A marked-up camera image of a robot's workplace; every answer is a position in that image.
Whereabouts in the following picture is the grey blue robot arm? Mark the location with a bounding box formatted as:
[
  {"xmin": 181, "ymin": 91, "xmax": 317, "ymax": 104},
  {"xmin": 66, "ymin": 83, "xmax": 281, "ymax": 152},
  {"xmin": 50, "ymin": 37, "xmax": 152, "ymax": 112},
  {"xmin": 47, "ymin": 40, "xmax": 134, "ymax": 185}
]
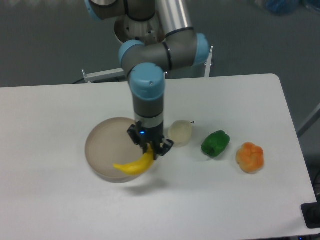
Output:
[{"xmin": 85, "ymin": 0, "xmax": 210, "ymax": 159}]

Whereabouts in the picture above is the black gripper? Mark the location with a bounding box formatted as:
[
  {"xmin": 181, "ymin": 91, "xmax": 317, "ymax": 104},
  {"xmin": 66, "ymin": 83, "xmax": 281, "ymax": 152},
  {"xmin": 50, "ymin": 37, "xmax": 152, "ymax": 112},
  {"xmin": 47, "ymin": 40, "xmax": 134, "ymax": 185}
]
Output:
[{"xmin": 127, "ymin": 121, "xmax": 174, "ymax": 161}]

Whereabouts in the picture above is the green bell pepper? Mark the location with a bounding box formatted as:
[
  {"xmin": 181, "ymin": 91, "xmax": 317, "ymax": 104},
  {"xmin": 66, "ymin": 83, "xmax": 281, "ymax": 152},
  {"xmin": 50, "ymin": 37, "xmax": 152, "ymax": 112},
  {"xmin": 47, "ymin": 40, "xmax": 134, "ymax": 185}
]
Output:
[{"xmin": 201, "ymin": 130, "xmax": 230, "ymax": 158}]

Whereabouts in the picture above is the orange bread roll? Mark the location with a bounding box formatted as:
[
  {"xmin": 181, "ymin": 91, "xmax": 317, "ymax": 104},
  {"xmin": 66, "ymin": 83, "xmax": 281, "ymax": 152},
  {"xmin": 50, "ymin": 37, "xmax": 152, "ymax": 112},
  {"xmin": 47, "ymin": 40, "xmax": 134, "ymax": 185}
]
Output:
[{"xmin": 236, "ymin": 142, "xmax": 264, "ymax": 174}]

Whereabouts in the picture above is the black device at table edge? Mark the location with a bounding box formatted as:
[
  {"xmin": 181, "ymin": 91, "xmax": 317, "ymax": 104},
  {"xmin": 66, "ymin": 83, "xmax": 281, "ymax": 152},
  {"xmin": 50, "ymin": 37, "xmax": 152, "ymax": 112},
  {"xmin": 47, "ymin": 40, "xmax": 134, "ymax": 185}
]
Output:
[{"xmin": 301, "ymin": 202, "xmax": 320, "ymax": 229}]

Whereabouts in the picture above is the grey metal leg right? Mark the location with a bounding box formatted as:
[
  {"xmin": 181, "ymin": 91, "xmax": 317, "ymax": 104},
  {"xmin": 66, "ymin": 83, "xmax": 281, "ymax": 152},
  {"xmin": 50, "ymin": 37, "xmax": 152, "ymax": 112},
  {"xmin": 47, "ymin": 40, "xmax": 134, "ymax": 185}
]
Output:
[{"xmin": 296, "ymin": 104, "xmax": 320, "ymax": 138}]

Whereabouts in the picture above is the white metal bracket left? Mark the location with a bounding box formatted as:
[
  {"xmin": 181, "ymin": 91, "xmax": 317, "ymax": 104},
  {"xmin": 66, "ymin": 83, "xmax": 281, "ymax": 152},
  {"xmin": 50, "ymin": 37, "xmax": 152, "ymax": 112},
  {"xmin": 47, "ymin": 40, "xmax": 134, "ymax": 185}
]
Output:
[{"xmin": 82, "ymin": 68, "xmax": 126, "ymax": 83}]

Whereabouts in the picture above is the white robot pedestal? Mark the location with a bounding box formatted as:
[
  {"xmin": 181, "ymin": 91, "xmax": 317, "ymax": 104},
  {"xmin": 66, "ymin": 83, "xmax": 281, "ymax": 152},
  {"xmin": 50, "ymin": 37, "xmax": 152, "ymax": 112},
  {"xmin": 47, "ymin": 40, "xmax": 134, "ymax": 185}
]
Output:
[{"xmin": 114, "ymin": 13, "xmax": 165, "ymax": 46}]

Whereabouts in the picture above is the white metal bracket right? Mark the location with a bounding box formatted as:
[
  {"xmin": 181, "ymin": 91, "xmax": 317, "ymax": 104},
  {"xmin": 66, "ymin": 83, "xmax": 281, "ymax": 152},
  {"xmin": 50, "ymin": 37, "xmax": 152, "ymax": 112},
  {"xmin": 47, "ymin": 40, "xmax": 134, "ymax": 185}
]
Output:
[{"xmin": 204, "ymin": 46, "xmax": 214, "ymax": 78}]

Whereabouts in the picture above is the blue plastic bag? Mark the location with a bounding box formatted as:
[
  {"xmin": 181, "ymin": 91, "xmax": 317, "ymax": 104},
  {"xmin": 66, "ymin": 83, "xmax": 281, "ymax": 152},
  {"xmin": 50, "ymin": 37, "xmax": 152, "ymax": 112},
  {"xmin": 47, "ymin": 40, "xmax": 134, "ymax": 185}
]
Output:
[{"xmin": 264, "ymin": 0, "xmax": 300, "ymax": 16}]

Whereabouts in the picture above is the beige round plate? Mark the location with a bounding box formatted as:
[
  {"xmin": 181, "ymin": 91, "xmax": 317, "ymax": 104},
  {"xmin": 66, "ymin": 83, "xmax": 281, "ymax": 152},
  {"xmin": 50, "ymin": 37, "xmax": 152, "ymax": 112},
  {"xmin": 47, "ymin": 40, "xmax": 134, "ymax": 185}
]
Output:
[{"xmin": 85, "ymin": 117, "xmax": 143, "ymax": 183}]

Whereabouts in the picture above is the yellow banana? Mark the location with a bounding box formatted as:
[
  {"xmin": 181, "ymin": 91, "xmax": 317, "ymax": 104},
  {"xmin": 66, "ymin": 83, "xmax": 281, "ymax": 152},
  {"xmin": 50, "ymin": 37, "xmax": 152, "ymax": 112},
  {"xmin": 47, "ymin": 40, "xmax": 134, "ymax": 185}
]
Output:
[{"xmin": 113, "ymin": 144, "xmax": 155, "ymax": 176}]

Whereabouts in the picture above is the white metal bracket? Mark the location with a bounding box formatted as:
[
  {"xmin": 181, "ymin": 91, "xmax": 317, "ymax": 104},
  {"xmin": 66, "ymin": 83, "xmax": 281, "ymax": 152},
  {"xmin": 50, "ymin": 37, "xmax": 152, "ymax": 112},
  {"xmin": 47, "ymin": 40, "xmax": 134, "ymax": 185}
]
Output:
[
  {"xmin": 204, "ymin": 46, "xmax": 214, "ymax": 78},
  {"xmin": 82, "ymin": 68, "xmax": 126, "ymax": 83}
]

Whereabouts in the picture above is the white pear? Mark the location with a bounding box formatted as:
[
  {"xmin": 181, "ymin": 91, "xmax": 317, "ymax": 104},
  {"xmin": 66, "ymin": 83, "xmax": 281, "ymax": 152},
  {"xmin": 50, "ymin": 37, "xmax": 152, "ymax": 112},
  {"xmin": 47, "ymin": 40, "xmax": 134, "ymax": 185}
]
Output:
[{"xmin": 167, "ymin": 120, "xmax": 193, "ymax": 148}]

